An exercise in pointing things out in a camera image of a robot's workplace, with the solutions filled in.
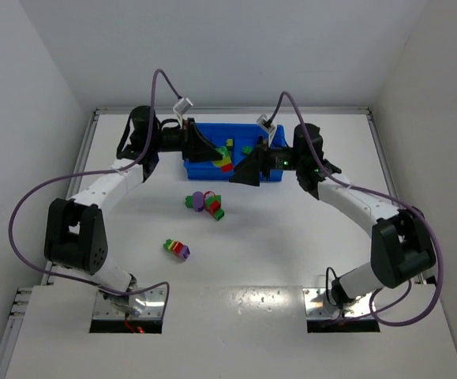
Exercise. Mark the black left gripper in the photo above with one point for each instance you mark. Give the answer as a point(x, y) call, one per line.
point(189, 140)

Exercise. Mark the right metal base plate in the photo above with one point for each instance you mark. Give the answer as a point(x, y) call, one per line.
point(317, 308)

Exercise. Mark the green square lego brick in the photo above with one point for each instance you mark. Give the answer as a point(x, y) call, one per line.
point(246, 150)

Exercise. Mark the blue divided plastic tray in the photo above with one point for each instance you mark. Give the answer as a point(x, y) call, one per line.
point(218, 133)

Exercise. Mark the small rainbow lego stack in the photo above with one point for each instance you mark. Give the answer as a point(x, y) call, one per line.
point(177, 248)

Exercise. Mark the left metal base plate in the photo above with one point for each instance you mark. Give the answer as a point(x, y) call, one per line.
point(147, 306)

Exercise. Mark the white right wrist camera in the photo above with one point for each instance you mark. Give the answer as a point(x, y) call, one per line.
point(267, 124)

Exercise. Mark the green yellow red lego stack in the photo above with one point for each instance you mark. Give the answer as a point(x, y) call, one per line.
point(225, 164)

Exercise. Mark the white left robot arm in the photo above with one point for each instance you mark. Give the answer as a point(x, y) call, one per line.
point(76, 236)

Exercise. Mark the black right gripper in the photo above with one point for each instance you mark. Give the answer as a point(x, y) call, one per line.
point(263, 163)

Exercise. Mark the metal base plate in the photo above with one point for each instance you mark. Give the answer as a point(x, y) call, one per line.
point(147, 306)
point(317, 308)

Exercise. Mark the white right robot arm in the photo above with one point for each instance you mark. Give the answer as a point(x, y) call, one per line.
point(401, 247)

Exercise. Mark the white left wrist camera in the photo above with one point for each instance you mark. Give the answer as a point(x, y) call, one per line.
point(181, 108)

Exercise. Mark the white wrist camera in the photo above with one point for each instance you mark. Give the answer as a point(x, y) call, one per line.
point(267, 124)
point(181, 108)

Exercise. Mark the purple and green lego cluster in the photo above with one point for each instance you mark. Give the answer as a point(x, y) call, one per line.
point(206, 202)

